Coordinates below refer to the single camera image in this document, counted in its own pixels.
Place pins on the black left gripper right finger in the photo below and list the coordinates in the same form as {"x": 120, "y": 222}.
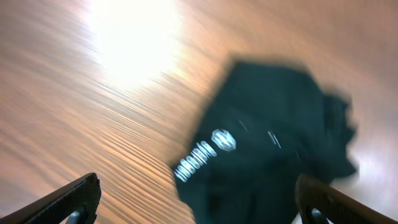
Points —
{"x": 319, "y": 203}

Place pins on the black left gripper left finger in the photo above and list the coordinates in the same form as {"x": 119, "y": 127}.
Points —
{"x": 76, "y": 202}

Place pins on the black t-shirt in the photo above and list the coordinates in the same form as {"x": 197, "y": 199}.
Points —
{"x": 267, "y": 125}

